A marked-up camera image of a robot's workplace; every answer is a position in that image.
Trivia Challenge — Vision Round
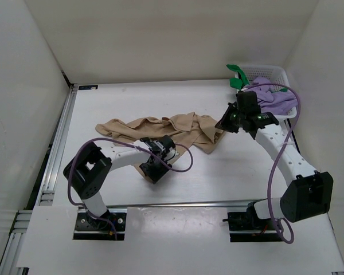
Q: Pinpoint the aluminium frame rail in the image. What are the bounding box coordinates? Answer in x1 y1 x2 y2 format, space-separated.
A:
0 84 78 274

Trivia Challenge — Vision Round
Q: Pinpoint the purple t shirt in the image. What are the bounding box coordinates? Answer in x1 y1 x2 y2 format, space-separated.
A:
247 77 298 116

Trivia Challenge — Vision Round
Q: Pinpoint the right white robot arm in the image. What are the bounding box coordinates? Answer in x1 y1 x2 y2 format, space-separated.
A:
216 91 333 223

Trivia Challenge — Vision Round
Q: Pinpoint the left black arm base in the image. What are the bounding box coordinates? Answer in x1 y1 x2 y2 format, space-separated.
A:
73 209 127 241

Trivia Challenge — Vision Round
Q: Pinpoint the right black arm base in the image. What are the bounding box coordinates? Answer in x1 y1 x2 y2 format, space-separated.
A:
222 212 282 243

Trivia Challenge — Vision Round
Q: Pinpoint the blue label sticker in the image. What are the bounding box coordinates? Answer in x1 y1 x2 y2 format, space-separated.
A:
78 85 98 91

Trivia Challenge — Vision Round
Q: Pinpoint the beige t shirt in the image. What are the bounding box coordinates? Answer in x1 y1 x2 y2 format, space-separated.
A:
95 112 226 182

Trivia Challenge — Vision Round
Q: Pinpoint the white plastic basket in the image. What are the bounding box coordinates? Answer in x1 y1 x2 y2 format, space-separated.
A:
233 65 300 121

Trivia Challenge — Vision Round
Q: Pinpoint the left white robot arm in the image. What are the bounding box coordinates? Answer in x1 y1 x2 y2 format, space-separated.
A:
63 135 179 230

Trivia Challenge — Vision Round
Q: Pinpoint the green t shirt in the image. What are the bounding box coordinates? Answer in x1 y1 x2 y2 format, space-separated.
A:
226 64 249 90

